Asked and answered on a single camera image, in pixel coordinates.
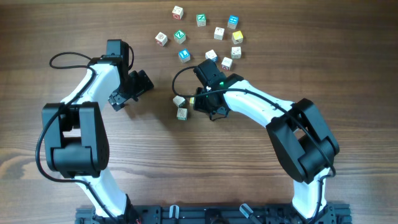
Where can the blue top block right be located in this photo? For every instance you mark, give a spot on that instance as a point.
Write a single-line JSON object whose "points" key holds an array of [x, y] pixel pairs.
{"points": [[232, 22]]}

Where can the blue P block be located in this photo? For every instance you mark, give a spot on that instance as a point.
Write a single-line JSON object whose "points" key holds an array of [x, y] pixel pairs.
{"points": [[211, 54]]}

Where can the green Z block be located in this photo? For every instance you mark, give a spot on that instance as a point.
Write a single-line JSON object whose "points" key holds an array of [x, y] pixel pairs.
{"points": [[180, 36]]}

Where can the green V block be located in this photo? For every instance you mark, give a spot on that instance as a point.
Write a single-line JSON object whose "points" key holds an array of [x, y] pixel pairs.
{"points": [[179, 101]]}

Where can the green-edged wooden block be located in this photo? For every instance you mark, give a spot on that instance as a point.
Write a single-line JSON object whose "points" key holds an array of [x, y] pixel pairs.
{"points": [[182, 113]]}

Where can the yellow block right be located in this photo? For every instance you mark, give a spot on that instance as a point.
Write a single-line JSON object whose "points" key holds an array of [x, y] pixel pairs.
{"points": [[237, 37]]}

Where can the white O block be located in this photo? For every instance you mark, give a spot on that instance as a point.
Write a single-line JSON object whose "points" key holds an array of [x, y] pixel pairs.
{"points": [[236, 52]]}

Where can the white block red side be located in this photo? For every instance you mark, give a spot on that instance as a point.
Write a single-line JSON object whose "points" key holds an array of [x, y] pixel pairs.
{"points": [[161, 39]]}

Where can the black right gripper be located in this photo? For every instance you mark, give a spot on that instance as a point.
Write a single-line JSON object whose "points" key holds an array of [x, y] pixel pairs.
{"points": [[199, 105]]}

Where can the blue L block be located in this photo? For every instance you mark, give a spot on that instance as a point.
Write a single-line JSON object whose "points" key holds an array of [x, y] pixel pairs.
{"points": [[184, 55]]}

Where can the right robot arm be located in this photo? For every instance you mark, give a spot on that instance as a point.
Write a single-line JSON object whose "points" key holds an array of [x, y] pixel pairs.
{"points": [[303, 142]]}

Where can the red A block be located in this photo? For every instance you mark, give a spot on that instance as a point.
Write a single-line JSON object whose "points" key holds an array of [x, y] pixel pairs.
{"points": [[226, 63]]}

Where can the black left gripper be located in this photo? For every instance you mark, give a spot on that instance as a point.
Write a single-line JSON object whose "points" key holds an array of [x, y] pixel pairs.
{"points": [[143, 84]]}

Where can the green N block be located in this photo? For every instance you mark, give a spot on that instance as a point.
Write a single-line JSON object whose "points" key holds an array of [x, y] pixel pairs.
{"points": [[201, 20]]}

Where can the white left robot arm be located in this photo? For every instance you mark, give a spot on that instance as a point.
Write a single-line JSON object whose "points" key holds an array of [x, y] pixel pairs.
{"points": [[73, 146]]}

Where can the red-sided block far back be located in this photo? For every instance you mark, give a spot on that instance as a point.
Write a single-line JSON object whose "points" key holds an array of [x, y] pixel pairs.
{"points": [[177, 12]]}

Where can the white block number two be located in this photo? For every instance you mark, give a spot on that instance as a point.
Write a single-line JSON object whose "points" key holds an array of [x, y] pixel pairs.
{"points": [[219, 33]]}

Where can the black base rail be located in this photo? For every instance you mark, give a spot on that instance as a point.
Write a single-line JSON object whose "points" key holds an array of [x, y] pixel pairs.
{"points": [[273, 213]]}

